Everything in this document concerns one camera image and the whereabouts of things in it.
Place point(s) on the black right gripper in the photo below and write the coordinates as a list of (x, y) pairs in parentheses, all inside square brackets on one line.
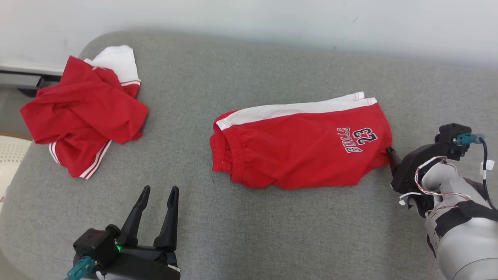
[(408, 171)]

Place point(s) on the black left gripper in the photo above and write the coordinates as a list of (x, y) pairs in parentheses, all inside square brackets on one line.
[(144, 266)]

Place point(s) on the red white basketball shorts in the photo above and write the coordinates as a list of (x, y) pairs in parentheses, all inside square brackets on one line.
[(295, 151)]

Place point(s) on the red white basketball jersey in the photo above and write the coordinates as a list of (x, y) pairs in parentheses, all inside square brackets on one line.
[(85, 112)]

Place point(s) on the white perforated laundry basket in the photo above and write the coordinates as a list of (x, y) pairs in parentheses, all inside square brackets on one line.
[(11, 159)]

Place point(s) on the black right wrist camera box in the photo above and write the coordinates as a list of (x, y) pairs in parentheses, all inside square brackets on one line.
[(449, 134)]

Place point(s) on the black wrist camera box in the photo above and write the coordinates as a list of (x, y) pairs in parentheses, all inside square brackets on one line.
[(449, 134), (93, 245)]

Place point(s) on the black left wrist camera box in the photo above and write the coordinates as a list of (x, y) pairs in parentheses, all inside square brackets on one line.
[(93, 245)]

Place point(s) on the grey rail with black foot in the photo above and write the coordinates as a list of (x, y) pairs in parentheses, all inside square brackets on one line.
[(23, 79)]

